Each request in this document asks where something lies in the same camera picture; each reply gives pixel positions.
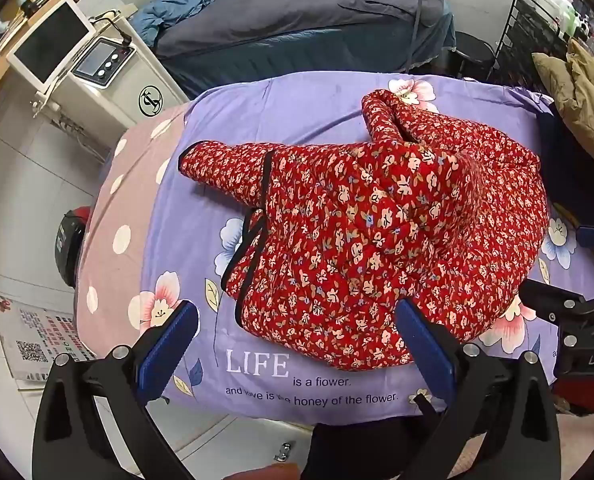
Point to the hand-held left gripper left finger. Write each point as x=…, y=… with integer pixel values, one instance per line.
x=169, y=340

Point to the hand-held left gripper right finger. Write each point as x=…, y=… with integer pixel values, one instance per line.
x=424, y=345

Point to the red floral padded jacket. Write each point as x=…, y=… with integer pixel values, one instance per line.
x=352, y=240

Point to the dark navy cloth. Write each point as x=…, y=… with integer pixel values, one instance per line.
x=572, y=180

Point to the person's dark clothing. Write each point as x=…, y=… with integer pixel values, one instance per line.
x=357, y=450

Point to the printed floor poster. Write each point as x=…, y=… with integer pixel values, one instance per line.
x=37, y=335

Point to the black and red device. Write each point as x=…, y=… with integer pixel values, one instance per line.
x=72, y=250

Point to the khaki jacket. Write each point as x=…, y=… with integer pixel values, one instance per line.
x=582, y=95

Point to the pink polka dot cloth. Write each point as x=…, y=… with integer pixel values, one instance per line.
x=122, y=195

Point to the black round stool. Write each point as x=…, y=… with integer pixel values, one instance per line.
x=469, y=50

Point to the group of bottles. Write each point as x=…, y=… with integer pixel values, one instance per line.
x=577, y=5

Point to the purple floral bedsheet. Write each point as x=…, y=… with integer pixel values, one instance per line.
x=277, y=110

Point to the white machine cabinet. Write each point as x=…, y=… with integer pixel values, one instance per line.
x=112, y=90

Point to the white framed monitor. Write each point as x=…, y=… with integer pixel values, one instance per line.
x=49, y=42

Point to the blue blanket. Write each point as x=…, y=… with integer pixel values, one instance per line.
x=187, y=0

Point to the grey bed cover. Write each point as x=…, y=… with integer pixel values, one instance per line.
x=287, y=5

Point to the wooden shelf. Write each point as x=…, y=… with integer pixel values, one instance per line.
x=7, y=10

